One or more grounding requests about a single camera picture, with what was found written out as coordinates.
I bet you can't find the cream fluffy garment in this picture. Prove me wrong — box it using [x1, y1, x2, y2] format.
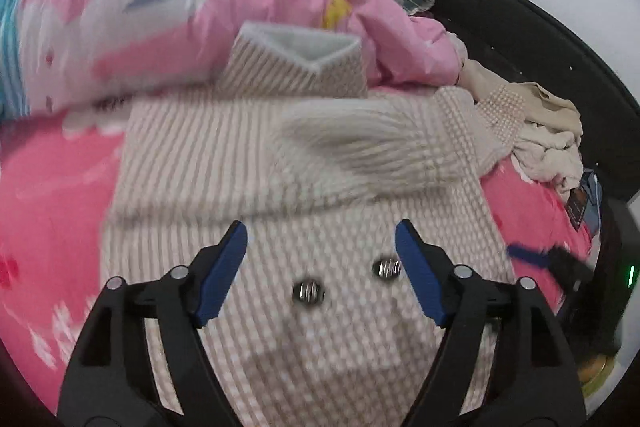
[459, 60, 584, 202]

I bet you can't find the beige white houndstooth knit coat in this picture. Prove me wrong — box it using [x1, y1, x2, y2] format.
[101, 23, 524, 426]

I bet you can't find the pink bed sheet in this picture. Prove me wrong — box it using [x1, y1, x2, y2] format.
[0, 110, 594, 415]

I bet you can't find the black headboard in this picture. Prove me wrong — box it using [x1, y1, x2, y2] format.
[432, 0, 639, 202]

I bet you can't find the pink patterned quilt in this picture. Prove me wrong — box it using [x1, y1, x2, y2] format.
[1, 0, 462, 120]

